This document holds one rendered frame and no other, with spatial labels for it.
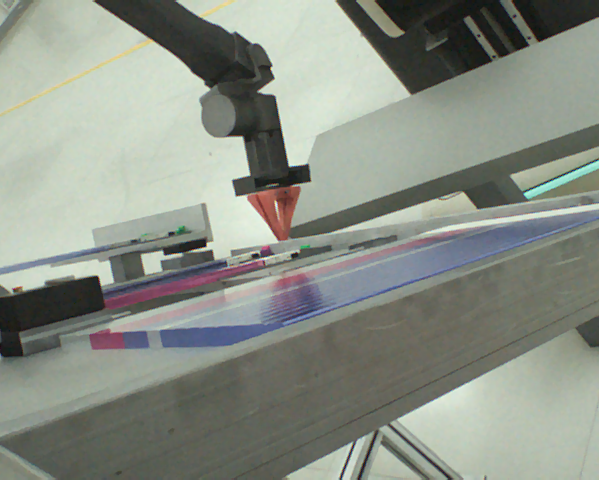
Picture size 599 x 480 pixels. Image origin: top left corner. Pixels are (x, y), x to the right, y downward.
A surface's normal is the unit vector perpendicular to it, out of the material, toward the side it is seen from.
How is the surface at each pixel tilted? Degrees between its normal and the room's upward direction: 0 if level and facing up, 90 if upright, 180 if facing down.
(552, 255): 90
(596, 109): 0
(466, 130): 0
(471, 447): 0
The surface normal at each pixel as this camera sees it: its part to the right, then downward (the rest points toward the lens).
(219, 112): -0.51, 0.14
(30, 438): 0.69, -0.11
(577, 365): -0.62, -0.60
